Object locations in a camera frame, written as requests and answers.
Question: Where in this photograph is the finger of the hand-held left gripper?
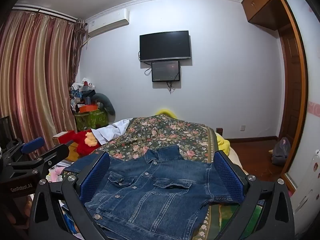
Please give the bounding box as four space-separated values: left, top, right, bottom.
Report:
7 144 70 174
5 137 45 162

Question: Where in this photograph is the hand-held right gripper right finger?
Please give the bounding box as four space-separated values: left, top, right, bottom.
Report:
213 151 295 240

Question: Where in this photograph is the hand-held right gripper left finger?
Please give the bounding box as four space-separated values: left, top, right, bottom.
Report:
29 152 111 240

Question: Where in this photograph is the blue denim jacket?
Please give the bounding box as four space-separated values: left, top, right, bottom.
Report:
64 145 238 240

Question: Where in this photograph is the wooden nightstand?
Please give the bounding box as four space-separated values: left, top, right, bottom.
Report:
52 130 78 161

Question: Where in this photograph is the red plush toy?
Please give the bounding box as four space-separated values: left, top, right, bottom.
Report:
72 129 103 155

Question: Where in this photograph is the yellow blanket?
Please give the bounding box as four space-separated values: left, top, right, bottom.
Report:
156 109 230 157

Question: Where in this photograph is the white cloth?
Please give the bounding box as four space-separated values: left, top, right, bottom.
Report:
91 118 133 145

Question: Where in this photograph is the orange box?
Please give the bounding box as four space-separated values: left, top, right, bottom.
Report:
79 104 98 113

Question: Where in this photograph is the grey backpack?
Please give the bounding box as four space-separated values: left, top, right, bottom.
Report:
271 137 292 166

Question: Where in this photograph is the striped red gold curtain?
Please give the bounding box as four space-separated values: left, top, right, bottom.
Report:
0 10 84 160

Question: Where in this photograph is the pile of assorted clutter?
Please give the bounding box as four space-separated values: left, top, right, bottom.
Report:
69 77 97 113

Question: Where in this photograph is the floral bedspread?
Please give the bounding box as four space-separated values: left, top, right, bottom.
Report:
94 114 265 240

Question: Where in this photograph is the white air conditioner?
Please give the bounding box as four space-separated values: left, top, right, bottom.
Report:
85 8 130 39

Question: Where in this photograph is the wooden overhead cabinet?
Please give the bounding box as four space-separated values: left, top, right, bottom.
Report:
241 0 285 30

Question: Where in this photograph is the black monitor cable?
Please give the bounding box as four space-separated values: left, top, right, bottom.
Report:
166 80 178 94

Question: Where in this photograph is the small black wall monitor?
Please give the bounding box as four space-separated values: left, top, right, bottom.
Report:
151 60 181 82

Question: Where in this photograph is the curtain rail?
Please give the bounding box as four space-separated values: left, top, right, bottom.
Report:
14 4 87 25

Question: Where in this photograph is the large black wall television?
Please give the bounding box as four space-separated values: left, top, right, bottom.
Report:
139 30 192 62

